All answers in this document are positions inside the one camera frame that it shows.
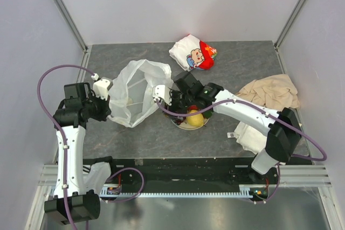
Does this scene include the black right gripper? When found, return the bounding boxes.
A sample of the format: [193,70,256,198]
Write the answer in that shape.
[163,87,194,120]

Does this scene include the red fake strawberries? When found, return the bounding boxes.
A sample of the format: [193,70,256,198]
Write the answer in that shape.
[188,105,198,111]

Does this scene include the yellow fake pear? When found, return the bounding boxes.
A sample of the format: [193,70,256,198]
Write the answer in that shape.
[186,114,204,127]

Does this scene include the purple fake grapes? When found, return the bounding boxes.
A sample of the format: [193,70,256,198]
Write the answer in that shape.
[170,116,185,126]

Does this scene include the white printed plastic bag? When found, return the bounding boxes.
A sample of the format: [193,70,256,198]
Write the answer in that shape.
[108,59,173,128]

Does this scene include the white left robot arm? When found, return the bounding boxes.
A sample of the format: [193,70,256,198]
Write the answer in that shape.
[44,78,119,225]

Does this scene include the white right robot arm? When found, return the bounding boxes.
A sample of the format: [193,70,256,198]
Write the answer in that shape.
[166,72,301,184]

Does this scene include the blue and cream plate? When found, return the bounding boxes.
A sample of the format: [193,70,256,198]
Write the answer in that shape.
[170,111,212,130]

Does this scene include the white red cartoon cloth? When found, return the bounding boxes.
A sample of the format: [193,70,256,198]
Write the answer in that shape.
[169,34,218,71]

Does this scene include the small clear plastic clip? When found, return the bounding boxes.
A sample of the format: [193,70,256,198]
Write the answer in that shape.
[227,133,239,138]

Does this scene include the white folded towel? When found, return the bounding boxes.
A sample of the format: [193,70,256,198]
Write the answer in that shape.
[234,122,267,155]

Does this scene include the beige crumpled cloth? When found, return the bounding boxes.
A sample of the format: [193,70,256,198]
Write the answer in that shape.
[236,74,300,111]

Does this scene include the left aluminium floor rails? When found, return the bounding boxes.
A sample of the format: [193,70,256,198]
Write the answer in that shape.
[24,165,58,229]

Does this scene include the aluminium floor rails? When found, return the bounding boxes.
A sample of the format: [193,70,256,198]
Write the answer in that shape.
[24,165,58,229]
[279,165,331,187]

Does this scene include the right aluminium floor rails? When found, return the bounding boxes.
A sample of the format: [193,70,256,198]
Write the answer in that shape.
[279,165,331,187]

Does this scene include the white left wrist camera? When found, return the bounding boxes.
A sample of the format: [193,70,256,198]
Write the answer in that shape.
[91,73,113,101]

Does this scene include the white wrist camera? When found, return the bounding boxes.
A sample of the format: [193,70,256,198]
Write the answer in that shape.
[153,85,171,105]
[91,73,113,101]

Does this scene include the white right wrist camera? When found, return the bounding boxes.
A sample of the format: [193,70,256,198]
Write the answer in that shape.
[153,85,171,105]

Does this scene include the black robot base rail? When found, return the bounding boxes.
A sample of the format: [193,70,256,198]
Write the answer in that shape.
[80,157,278,191]

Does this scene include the white slotted cable duct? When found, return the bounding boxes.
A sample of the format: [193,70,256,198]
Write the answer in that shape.
[98,183,256,198]

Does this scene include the left aluminium frame post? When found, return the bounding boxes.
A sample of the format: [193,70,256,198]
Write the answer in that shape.
[53,0,88,53]

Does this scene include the aluminium frame post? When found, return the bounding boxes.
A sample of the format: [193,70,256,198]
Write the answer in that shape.
[274,0,307,51]
[53,0,88,53]

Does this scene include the right aluminium frame post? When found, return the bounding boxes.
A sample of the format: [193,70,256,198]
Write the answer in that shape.
[274,0,307,51]

